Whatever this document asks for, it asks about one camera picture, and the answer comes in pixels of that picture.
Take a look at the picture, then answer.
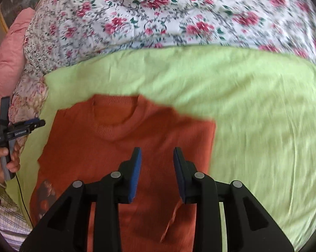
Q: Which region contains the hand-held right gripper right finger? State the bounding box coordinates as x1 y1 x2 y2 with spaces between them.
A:
173 147 295 252

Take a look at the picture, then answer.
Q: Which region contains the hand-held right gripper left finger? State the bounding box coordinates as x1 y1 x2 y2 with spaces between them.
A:
23 147 143 252

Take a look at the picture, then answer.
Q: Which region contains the orange knit sweater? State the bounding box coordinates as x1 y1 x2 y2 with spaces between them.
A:
29 94 217 252

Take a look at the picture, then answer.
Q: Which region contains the person's left hand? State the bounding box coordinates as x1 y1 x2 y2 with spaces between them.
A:
0 143 21 187

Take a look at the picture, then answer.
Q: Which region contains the pastel floral ruffled pillow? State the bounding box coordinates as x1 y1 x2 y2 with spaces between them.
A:
7 73 50 163

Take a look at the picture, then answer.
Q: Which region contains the pink pillow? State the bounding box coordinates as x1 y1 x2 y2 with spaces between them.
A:
0 8 36 142

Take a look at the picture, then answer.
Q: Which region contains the plaid checked cloth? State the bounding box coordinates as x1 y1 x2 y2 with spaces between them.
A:
0 193 34 251

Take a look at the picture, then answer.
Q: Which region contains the light green bed sheet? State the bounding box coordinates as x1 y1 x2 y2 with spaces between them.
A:
6 45 316 252

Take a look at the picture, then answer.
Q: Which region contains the white rose print bedspread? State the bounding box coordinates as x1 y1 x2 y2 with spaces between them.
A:
23 0 316 76

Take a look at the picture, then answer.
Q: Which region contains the black cable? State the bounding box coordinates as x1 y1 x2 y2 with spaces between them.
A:
14 172 35 229

